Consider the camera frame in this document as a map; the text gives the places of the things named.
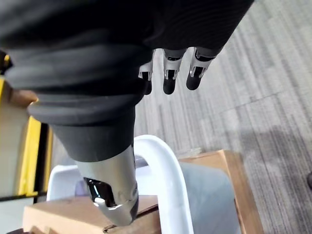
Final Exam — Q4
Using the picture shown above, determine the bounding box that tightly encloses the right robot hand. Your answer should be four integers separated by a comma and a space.
0, 0, 255, 227

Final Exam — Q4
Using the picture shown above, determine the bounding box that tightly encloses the cardboard box on shelf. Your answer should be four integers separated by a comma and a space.
0, 82, 39, 197

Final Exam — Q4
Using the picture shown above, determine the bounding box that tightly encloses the yellow metal shelf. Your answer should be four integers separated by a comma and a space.
0, 54, 54, 202

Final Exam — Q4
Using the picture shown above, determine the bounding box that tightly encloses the white plastic storage bin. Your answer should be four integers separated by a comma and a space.
46, 135, 241, 234

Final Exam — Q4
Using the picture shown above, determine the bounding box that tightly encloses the brown cardboard box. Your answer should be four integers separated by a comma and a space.
22, 149, 265, 234

